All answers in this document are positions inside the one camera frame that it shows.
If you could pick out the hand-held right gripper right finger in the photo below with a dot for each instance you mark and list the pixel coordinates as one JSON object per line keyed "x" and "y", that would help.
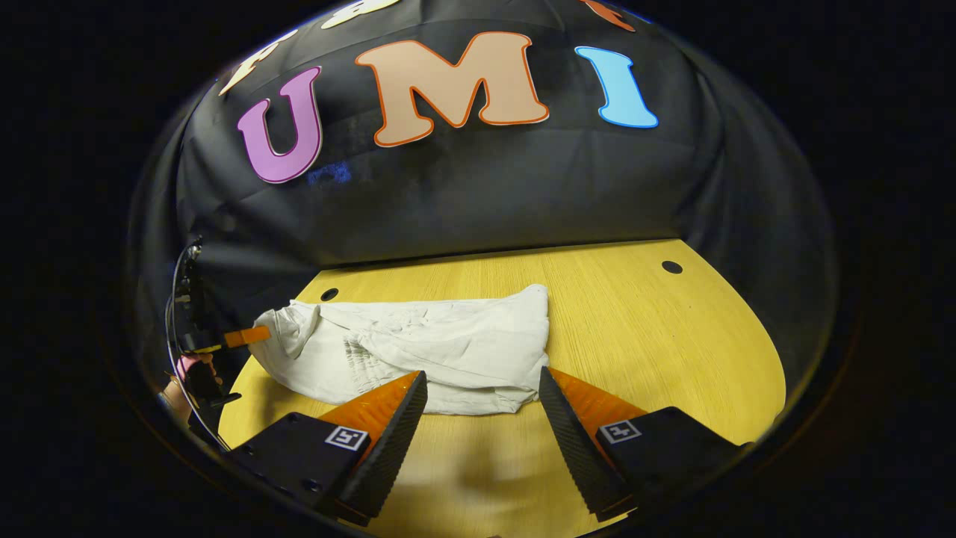
{"x": 579, "y": 448}

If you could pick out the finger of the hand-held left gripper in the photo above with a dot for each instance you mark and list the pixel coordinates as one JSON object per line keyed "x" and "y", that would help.
{"x": 248, "y": 336}

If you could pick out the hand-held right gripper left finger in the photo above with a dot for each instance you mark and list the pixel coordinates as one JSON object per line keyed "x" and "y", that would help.
{"x": 385, "y": 456}

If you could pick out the white jeans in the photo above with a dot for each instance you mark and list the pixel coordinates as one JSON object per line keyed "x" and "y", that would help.
{"x": 448, "y": 351}

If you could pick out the black backdrop cloth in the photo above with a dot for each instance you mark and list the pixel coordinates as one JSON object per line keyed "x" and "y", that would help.
{"x": 485, "y": 194}

